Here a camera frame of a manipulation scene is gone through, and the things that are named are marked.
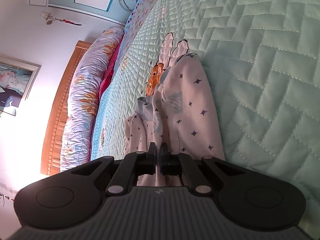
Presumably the floral long pillow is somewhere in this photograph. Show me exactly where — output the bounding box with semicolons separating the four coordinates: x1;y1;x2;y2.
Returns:
60;27;124;172

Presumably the magenta bed sheet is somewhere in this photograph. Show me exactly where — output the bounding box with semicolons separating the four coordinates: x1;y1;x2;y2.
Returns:
91;38;122;160

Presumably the hanging wall ornament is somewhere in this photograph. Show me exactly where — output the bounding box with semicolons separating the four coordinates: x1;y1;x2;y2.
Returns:
41;11;82;26

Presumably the framed wall picture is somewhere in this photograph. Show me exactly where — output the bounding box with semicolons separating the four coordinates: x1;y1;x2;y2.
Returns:
1;55;41;116

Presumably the white patterned baby garment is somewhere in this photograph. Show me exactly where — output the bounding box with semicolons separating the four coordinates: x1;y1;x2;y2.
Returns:
123;52;226;188

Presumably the mint green bee quilt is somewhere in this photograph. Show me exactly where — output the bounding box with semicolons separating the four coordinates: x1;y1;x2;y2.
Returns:
108;0;319;239

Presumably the wooden headboard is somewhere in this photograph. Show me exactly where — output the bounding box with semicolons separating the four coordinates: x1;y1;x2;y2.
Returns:
40;41;91;176

